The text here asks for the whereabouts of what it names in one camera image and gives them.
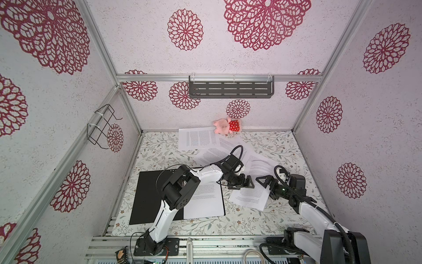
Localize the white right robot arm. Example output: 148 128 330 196
256 174 371 264

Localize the grey slotted wall shelf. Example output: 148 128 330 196
188 76 274 99

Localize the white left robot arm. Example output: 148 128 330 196
134 154 255 256

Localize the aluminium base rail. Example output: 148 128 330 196
84 235 317 264

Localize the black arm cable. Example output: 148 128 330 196
129 145 245 256
273 164 357 264

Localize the pink plush pig toy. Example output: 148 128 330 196
213 117 242 136

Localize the black wire wall rack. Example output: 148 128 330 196
86 104 124 152

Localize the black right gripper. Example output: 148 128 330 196
256 176 292 201

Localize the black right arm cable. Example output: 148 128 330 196
273 164 357 264

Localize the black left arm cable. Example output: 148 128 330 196
129 145 245 256

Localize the teal folder with black inside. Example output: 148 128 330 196
129 169 226 226

